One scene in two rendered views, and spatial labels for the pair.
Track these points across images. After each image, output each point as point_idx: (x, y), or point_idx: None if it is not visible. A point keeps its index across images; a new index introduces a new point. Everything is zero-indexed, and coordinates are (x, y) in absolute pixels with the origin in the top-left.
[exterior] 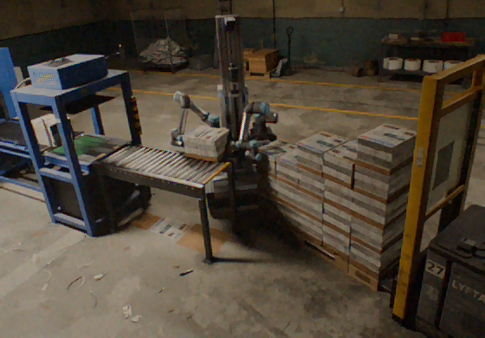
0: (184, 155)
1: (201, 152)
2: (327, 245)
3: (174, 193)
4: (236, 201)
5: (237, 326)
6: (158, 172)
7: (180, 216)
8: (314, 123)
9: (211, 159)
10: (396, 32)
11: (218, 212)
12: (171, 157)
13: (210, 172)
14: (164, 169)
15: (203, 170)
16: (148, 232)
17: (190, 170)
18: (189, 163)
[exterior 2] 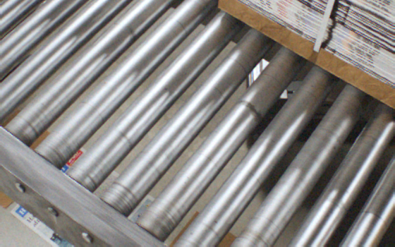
0: None
1: (330, 33)
2: None
3: (118, 17)
4: (360, 132)
5: None
6: (58, 137)
7: (137, 153)
8: None
9: (381, 94)
10: None
11: (284, 164)
12: None
13: (384, 221)
14: (100, 111)
15: (336, 182)
16: (12, 224)
17: (262, 165)
18: (242, 75)
